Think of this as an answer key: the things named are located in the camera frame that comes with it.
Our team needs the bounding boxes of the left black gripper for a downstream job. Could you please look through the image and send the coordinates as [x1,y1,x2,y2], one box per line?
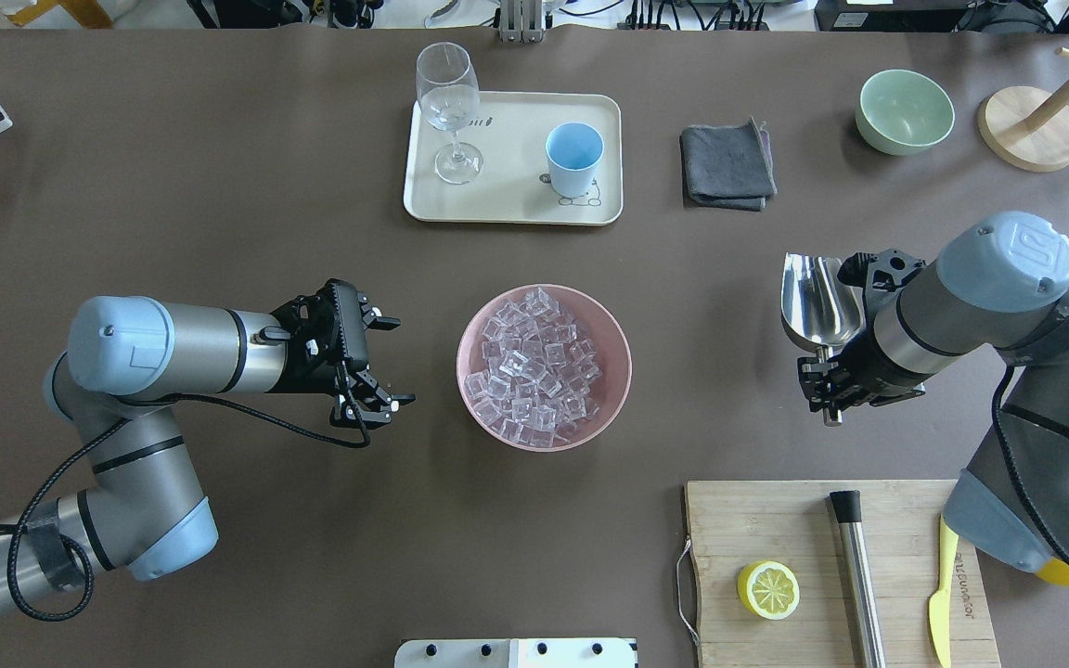
[258,278,416,429]

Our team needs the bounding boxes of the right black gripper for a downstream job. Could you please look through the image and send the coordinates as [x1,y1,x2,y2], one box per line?
[801,249,926,415]

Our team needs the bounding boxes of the metal ice scoop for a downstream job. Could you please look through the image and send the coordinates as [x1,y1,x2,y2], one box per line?
[780,252,864,389]

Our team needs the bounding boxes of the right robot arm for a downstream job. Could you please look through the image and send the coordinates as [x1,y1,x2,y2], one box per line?
[797,211,1069,573]

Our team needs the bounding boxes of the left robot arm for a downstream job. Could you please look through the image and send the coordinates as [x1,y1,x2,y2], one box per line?
[0,279,413,622]

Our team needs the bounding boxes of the clear ice cubes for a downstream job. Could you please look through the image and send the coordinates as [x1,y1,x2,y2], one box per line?
[458,285,602,451]

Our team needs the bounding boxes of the light blue cup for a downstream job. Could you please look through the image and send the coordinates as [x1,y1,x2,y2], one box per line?
[546,122,605,199]

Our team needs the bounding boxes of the wooden cutting board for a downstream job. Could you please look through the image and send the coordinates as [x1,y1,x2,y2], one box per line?
[684,481,952,667]

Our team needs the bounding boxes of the cream serving tray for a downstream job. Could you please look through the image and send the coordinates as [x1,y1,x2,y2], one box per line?
[403,90,624,226]

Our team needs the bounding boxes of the lemon half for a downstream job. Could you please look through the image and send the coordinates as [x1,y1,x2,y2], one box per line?
[737,559,801,621]

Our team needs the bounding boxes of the pink bowl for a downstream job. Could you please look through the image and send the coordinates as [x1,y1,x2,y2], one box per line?
[458,285,632,452]

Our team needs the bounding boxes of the yellow plastic knife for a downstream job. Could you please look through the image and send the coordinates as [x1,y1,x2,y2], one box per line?
[926,516,959,667]

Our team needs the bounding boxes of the grey folded cloth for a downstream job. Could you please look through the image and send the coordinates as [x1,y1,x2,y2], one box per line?
[680,118,778,212]

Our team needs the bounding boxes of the green bowl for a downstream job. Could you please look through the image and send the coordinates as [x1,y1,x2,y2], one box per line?
[856,71,956,156]

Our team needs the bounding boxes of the wine glass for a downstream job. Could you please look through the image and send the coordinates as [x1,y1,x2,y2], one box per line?
[416,42,483,185]

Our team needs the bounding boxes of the wooden glass stand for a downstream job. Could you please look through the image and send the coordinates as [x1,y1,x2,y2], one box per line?
[976,46,1069,173]

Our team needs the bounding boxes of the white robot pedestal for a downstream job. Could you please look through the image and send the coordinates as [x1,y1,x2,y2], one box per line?
[393,636,639,667]

